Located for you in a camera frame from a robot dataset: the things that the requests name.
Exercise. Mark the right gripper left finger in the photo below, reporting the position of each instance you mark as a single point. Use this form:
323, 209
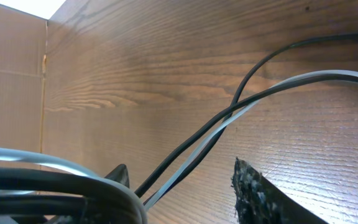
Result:
119, 177

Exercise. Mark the cardboard panel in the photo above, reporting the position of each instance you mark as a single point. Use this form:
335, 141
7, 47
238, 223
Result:
22, 50

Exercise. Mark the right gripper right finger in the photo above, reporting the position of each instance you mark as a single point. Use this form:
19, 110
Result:
258, 201

